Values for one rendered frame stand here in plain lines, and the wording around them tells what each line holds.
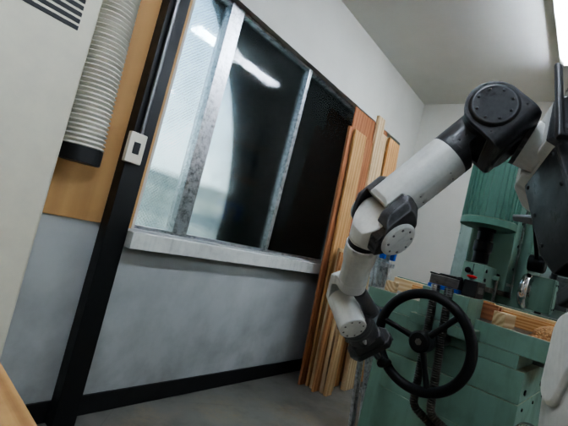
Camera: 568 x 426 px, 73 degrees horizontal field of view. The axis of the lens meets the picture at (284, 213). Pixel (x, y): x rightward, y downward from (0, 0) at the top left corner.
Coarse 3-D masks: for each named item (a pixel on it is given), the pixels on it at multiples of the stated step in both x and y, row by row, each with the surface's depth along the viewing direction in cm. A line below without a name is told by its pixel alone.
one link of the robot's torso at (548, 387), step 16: (560, 320) 57; (560, 336) 56; (560, 352) 55; (544, 368) 58; (560, 368) 54; (544, 384) 57; (560, 384) 53; (544, 400) 56; (560, 400) 54; (544, 416) 57; (560, 416) 53
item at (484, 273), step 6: (468, 264) 131; (474, 264) 130; (480, 264) 128; (462, 270) 132; (474, 270) 129; (480, 270) 128; (486, 270) 128; (492, 270) 133; (462, 276) 131; (480, 276) 128; (486, 276) 130; (492, 276) 134; (486, 282) 130; (492, 282) 135
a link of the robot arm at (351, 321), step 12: (336, 300) 93; (348, 300) 92; (360, 300) 91; (372, 300) 94; (336, 312) 91; (348, 312) 89; (360, 312) 91; (372, 312) 95; (336, 324) 91; (348, 324) 88; (360, 324) 89; (372, 324) 97; (348, 336) 91; (360, 336) 95
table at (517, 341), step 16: (384, 288) 144; (384, 304) 136; (400, 304) 132; (416, 304) 128; (416, 320) 118; (480, 320) 115; (464, 336) 108; (480, 336) 114; (496, 336) 111; (512, 336) 108; (528, 336) 106; (512, 352) 108; (528, 352) 105; (544, 352) 103
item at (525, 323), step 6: (414, 288) 146; (504, 312) 124; (510, 312) 124; (516, 318) 122; (522, 318) 121; (528, 318) 120; (516, 324) 121; (522, 324) 120; (528, 324) 119; (534, 324) 118; (540, 324) 117; (546, 324) 116; (552, 324) 117; (528, 330) 119
